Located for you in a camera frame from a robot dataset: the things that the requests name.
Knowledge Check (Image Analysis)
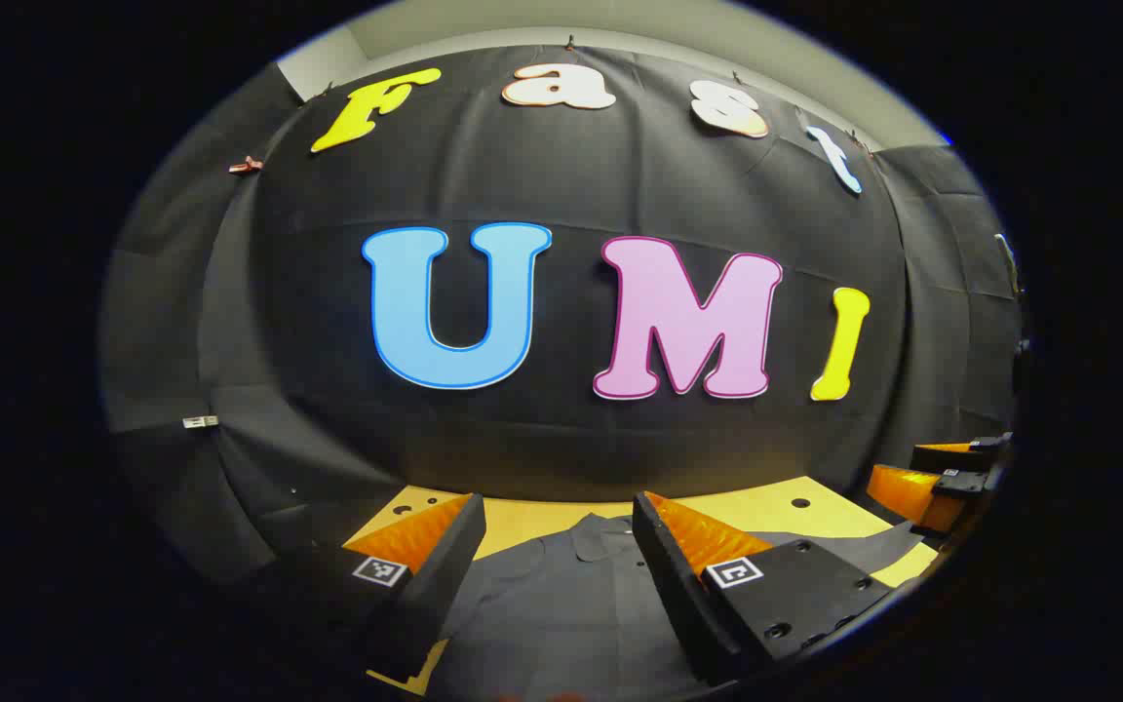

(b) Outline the grey button-up shirt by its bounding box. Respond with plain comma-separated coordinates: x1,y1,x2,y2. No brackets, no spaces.
425,514,923,701

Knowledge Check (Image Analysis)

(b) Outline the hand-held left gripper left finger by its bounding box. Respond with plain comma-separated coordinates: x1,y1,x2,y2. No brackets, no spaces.
259,492,487,685

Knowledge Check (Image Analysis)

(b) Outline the black backdrop cloth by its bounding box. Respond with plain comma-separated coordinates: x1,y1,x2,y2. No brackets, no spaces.
98,44,1023,586

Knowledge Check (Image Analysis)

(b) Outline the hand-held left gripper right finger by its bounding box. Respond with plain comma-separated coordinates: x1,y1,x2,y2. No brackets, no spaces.
632,490,896,686

